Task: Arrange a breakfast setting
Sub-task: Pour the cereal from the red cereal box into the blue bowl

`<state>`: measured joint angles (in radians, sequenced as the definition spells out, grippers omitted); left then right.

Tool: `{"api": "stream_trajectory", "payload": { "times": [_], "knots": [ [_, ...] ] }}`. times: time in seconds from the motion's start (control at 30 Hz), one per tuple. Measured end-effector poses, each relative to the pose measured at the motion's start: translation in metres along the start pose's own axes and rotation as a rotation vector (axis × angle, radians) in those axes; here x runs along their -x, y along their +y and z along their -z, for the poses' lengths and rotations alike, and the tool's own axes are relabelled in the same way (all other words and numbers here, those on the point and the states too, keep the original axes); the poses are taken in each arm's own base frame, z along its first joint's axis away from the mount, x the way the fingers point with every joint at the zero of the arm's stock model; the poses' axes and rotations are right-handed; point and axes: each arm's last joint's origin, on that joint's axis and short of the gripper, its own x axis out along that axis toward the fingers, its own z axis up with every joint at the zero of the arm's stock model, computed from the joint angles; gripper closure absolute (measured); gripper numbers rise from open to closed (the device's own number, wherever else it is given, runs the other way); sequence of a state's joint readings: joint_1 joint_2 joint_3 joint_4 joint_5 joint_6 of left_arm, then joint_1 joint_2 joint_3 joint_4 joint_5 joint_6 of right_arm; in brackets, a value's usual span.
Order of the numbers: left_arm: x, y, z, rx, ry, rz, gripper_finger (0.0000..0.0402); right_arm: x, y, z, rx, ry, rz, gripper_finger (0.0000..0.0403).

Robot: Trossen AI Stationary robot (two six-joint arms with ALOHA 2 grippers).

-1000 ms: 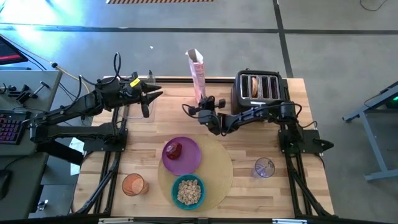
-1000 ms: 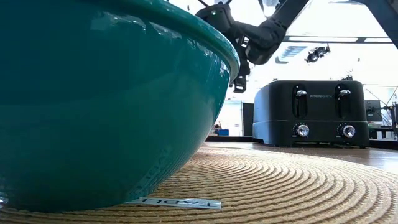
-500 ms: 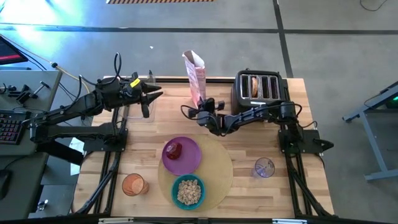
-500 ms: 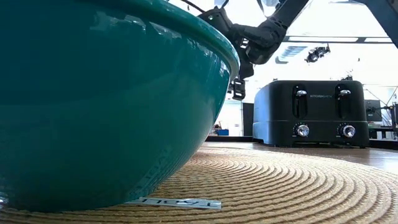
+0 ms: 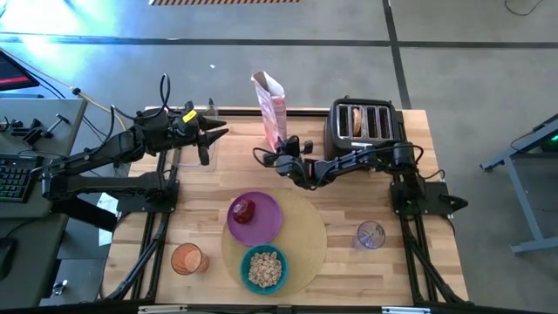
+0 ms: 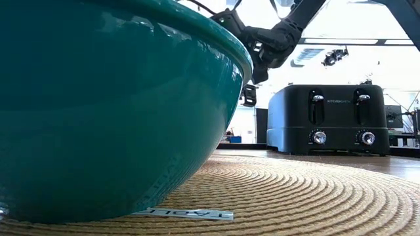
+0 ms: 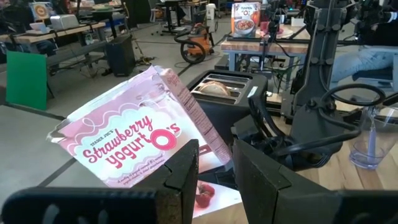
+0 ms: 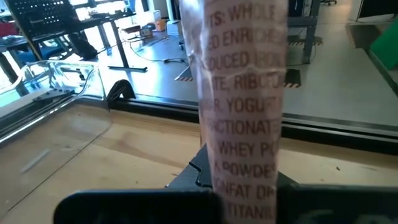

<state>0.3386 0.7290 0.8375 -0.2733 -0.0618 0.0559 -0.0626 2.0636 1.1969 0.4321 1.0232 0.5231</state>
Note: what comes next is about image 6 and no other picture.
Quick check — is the round woven straw placemat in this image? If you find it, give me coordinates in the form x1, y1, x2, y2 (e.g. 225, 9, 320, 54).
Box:
0, 154, 420, 236

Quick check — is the white placemat label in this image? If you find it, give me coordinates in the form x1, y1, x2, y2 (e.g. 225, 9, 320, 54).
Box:
133, 207, 235, 221

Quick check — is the black aluminium table frame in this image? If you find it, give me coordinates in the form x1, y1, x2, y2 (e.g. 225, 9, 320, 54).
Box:
215, 142, 420, 159

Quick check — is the overhead metal beam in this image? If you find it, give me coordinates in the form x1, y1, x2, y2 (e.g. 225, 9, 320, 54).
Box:
298, 37, 415, 47

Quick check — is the black equipment stand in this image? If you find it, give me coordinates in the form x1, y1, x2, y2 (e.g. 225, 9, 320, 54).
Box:
411, 108, 420, 148

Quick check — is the black background cabinet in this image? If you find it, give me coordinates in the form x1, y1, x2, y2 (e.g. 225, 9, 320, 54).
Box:
255, 108, 269, 144

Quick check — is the dark background monitor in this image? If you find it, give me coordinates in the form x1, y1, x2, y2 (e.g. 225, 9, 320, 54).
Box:
385, 104, 404, 130

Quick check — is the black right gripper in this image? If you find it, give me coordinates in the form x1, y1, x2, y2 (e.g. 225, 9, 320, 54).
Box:
241, 18, 303, 108

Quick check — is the ceiling spotlight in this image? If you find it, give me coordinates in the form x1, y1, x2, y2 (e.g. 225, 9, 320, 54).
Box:
322, 47, 350, 68

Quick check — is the black four-slot toaster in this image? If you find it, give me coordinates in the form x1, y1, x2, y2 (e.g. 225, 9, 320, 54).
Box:
266, 84, 390, 157

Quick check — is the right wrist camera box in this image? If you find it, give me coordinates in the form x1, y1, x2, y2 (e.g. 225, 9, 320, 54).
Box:
209, 9, 246, 37

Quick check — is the large glossy bowl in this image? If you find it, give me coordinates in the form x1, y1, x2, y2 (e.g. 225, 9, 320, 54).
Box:
0, 0, 254, 225

